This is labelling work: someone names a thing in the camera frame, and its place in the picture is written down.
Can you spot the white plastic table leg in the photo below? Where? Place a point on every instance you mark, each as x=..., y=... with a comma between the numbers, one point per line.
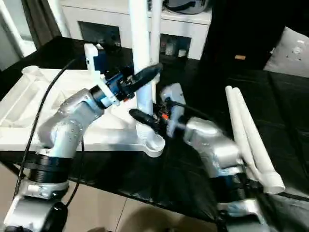
x=256, y=140
x=155, y=36
x=141, y=43
x=237, y=120

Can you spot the white plastic table top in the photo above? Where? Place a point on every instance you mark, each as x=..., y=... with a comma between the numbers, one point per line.
x=72, y=120

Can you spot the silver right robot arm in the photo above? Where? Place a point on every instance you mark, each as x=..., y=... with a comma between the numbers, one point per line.
x=217, y=149

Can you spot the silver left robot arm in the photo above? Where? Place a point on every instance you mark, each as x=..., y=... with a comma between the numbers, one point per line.
x=67, y=125

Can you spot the white glass-door cabinet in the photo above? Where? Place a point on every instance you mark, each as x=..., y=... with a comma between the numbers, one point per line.
x=108, y=14

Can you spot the dark grey curtain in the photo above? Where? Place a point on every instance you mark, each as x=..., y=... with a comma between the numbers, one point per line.
x=41, y=19

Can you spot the black table mat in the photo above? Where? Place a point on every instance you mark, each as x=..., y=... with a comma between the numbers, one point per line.
x=277, y=108

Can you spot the white pillow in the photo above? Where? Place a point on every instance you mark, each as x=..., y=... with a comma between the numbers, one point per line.
x=292, y=55

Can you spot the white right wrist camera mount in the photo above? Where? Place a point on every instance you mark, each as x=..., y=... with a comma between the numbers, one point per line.
x=173, y=94

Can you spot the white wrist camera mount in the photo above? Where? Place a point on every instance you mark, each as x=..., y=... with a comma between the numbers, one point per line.
x=93, y=60
x=173, y=94

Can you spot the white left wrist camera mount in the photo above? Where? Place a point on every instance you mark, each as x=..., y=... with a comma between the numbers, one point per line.
x=93, y=60

